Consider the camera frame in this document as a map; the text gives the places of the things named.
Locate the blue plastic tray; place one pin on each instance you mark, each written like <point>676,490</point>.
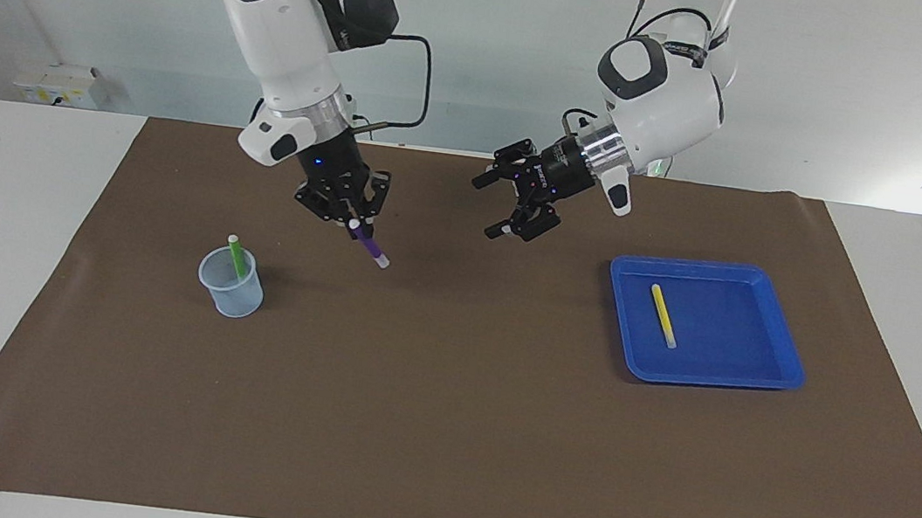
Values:
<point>723,344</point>

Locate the white wall socket box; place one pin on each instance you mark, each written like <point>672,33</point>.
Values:
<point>51,85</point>

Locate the green marker pen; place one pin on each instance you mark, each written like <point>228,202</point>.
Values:
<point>236,253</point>

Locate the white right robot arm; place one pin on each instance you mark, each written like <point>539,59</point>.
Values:
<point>279,17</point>

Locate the translucent plastic cup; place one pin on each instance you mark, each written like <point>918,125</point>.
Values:
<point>232,297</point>

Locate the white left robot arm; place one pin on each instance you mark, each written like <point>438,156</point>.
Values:
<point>674,100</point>

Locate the yellow marker pen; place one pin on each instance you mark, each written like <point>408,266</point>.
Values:
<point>663,316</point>

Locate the purple marker pen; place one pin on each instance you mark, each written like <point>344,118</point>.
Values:
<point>370,246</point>

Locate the brown table mat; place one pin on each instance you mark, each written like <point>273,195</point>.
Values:
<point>440,432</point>

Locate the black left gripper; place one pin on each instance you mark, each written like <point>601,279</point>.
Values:
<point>564,170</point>

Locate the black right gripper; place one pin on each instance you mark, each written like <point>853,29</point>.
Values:
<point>336,169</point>

